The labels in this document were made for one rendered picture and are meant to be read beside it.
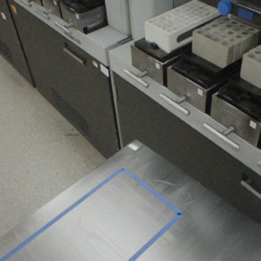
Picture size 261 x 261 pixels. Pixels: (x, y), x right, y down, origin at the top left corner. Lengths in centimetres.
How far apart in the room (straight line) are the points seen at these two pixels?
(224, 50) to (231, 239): 45
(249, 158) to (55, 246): 48
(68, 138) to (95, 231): 138
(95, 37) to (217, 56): 48
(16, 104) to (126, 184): 170
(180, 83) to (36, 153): 116
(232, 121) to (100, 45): 54
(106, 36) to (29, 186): 87
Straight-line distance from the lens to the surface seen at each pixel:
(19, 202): 175
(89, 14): 125
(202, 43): 91
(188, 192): 62
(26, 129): 208
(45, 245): 60
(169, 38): 95
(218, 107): 84
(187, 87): 89
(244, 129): 82
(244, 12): 78
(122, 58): 111
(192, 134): 97
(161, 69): 95
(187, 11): 105
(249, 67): 84
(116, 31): 125
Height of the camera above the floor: 132
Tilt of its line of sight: 43 degrees down
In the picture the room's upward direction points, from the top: 6 degrees counter-clockwise
